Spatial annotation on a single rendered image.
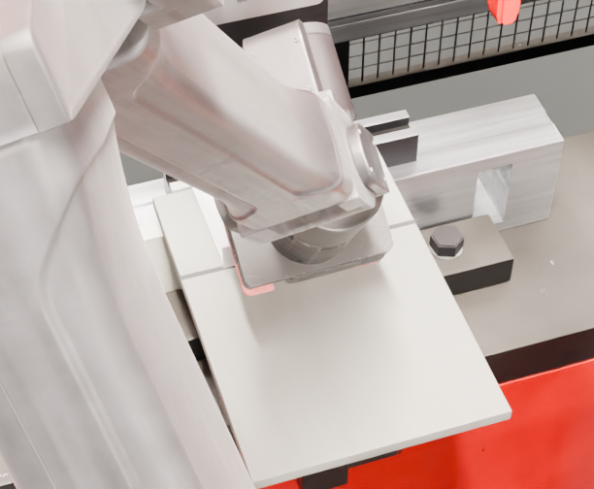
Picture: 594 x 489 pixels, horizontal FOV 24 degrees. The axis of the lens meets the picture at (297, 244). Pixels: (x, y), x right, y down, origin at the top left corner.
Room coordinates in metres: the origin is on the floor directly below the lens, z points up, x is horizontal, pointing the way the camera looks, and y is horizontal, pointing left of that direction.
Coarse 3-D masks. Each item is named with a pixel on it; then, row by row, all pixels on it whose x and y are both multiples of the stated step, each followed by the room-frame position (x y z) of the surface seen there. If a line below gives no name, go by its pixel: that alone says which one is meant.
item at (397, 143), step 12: (360, 120) 0.82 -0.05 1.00; (372, 120) 0.82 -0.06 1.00; (384, 120) 0.82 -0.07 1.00; (396, 120) 0.82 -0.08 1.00; (408, 120) 0.82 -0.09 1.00; (372, 132) 0.81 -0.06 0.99; (384, 132) 0.81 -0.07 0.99; (396, 132) 0.80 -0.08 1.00; (408, 132) 0.80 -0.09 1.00; (384, 144) 0.79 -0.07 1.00; (396, 144) 0.79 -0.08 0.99; (408, 144) 0.80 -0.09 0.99; (384, 156) 0.79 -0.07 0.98; (396, 156) 0.79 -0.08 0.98; (408, 156) 0.80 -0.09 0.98; (168, 180) 0.76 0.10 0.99; (168, 192) 0.75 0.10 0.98
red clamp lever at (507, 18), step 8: (488, 0) 0.76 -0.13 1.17; (496, 0) 0.75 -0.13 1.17; (504, 0) 0.75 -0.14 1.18; (512, 0) 0.75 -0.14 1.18; (520, 0) 0.75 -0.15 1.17; (488, 8) 0.76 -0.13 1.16; (496, 8) 0.75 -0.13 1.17; (504, 8) 0.75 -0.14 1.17; (512, 8) 0.75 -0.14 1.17; (496, 16) 0.75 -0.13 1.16; (504, 16) 0.75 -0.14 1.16; (512, 16) 0.75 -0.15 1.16; (504, 24) 0.75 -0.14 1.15
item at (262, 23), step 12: (324, 0) 0.78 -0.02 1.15; (288, 12) 0.77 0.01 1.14; (300, 12) 0.78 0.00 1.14; (312, 12) 0.78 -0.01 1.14; (324, 12) 0.78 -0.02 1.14; (228, 24) 0.76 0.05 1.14; (240, 24) 0.76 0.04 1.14; (252, 24) 0.76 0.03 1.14; (264, 24) 0.77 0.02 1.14; (276, 24) 0.77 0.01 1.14; (228, 36) 0.76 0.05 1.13; (240, 36) 0.76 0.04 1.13
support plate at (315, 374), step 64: (192, 192) 0.74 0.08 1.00; (192, 256) 0.67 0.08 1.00; (384, 256) 0.67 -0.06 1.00; (256, 320) 0.61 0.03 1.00; (320, 320) 0.61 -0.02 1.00; (384, 320) 0.61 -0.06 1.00; (448, 320) 0.61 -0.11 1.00; (256, 384) 0.56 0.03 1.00; (320, 384) 0.56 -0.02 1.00; (384, 384) 0.56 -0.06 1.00; (448, 384) 0.56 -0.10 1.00; (256, 448) 0.51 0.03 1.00; (320, 448) 0.51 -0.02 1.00; (384, 448) 0.51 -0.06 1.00
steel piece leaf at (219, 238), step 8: (200, 192) 0.73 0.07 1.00; (200, 200) 0.73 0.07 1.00; (208, 200) 0.73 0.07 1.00; (200, 208) 0.72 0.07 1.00; (208, 208) 0.72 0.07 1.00; (208, 216) 0.71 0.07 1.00; (216, 216) 0.71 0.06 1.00; (208, 224) 0.70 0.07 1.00; (216, 224) 0.70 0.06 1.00; (216, 232) 0.69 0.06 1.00; (224, 232) 0.69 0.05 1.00; (216, 240) 0.69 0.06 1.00; (224, 240) 0.69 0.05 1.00; (216, 248) 0.68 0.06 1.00; (224, 248) 0.66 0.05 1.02; (224, 256) 0.66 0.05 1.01; (232, 256) 0.66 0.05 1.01; (224, 264) 0.66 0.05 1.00; (232, 264) 0.66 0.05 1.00
